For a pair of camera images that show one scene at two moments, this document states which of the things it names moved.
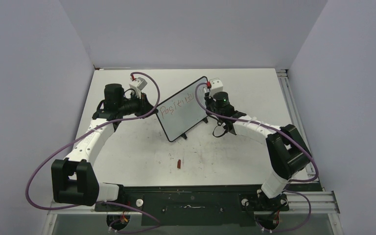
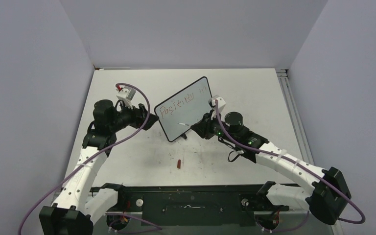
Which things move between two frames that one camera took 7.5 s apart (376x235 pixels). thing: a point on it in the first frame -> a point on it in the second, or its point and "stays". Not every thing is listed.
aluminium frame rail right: x=283 y=73 stays
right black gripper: x=208 y=100 -> x=203 y=127
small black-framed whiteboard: x=180 y=111 stays
